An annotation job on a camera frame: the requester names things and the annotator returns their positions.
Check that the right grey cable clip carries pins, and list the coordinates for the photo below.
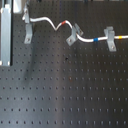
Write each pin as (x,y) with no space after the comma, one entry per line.
(110,34)

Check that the aluminium extrusion rail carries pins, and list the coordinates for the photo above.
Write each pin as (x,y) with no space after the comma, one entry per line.
(6,32)

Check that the grey cable clip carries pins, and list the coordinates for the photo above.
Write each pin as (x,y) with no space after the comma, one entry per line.
(110,34)
(29,33)
(75,32)

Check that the left grey cable clip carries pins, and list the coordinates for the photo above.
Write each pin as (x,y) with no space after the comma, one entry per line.
(29,33)

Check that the middle grey cable clip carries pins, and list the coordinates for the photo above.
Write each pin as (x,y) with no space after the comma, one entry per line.
(75,32)

